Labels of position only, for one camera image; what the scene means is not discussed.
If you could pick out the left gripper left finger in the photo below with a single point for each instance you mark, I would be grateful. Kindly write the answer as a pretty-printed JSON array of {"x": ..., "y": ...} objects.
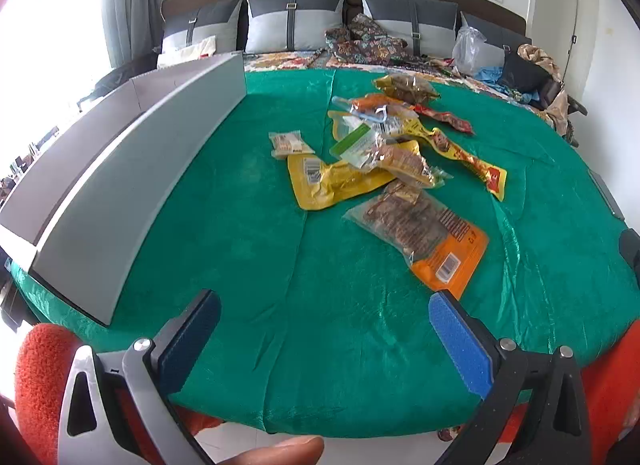
[{"x": 93, "y": 428}]

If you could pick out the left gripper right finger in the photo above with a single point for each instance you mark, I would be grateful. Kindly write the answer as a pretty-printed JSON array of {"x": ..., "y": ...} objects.
[{"x": 555, "y": 426}]

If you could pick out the yellow red cartoon snack packet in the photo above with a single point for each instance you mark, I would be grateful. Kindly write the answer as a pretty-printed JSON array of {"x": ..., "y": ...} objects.
[{"x": 493, "y": 177}]

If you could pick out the small cereal bar packet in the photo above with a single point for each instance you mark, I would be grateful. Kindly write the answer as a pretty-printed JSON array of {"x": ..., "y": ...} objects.
[{"x": 285, "y": 144}]

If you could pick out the orange chicken drumstick packet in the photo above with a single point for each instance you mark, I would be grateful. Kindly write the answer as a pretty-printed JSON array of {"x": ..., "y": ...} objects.
[{"x": 376, "y": 107}]

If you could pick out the olive bag of brown snacks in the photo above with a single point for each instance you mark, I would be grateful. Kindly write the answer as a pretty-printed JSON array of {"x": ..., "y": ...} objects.
[{"x": 412, "y": 89}]

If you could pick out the person's fingertip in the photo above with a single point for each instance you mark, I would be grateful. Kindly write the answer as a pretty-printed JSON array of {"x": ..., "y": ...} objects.
[{"x": 301, "y": 450}]

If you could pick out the orange fuzzy sleeve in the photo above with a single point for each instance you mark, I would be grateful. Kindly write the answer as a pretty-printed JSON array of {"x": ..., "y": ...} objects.
[{"x": 42, "y": 367}]

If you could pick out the orange jerky snack bag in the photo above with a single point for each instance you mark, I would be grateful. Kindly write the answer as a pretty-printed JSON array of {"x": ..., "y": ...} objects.
[{"x": 441, "y": 249}]

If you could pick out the black phone on table edge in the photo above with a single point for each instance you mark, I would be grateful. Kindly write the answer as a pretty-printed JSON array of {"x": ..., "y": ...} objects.
[{"x": 629, "y": 248}]

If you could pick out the white cardboard box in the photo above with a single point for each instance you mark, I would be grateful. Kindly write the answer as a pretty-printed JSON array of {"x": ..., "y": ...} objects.
[{"x": 78, "y": 216}]

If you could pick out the green satin tablecloth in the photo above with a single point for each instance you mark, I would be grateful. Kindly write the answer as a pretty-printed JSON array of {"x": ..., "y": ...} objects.
[{"x": 323, "y": 328}]

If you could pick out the grey phone on table edge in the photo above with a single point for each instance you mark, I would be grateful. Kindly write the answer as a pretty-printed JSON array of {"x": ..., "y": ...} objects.
[{"x": 606, "y": 194}]

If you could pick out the beige floral blanket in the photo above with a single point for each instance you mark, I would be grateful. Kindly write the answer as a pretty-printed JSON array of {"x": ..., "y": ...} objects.
[{"x": 554, "y": 104}]

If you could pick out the red spicy snack packet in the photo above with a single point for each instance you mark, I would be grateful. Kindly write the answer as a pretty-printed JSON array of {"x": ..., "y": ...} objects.
[{"x": 452, "y": 120}]

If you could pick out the yellow barcode snack packet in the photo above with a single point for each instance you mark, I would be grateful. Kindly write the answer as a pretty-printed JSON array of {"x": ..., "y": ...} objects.
[{"x": 361, "y": 170}]

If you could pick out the green label clear snack bag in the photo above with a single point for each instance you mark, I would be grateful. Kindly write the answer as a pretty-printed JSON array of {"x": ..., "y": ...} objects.
[{"x": 360, "y": 148}]

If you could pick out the black bag on bed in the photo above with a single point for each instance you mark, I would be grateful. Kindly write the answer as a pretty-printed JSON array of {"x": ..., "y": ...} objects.
[{"x": 521, "y": 75}]

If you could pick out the yellow-rimmed clear snack bag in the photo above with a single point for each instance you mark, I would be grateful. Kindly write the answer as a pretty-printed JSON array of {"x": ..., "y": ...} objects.
[{"x": 344, "y": 123}]

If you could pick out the grey pillow far right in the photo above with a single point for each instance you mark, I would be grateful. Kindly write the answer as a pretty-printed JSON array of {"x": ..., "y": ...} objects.
[{"x": 497, "y": 38}]

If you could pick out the grey pillow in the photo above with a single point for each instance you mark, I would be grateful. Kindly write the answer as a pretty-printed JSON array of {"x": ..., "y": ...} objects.
[
  {"x": 497, "y": 38},
  {"x": 218, "y": 19},
  {"x": 290, "y": 25},
  {"x": 429, "y": 27}
]

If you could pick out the clear plastic bag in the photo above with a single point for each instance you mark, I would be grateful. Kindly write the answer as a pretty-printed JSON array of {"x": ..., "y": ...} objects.
[{"x": 467, "y": 51}]

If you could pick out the grey pillow far left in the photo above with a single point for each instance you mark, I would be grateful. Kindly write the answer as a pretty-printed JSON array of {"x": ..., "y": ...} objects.
[{"x": 218, "y": 19}]

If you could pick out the floral patterned folded cloth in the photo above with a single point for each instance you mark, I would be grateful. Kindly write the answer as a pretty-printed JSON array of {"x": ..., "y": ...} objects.
[{"x": 363, "y": 41}]

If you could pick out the grey curtain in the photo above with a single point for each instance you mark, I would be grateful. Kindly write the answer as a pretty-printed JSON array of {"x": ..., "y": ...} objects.
[{"x": 132, "y": 28}]

